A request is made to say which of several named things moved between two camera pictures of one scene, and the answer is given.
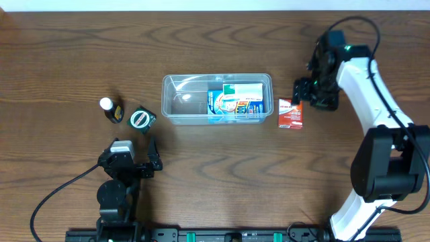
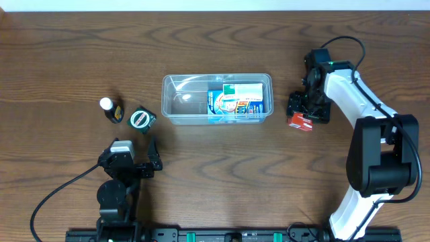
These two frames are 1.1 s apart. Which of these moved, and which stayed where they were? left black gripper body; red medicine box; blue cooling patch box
Moved: red medicine box
Stayed: left black gripper body; blue cooling patch box
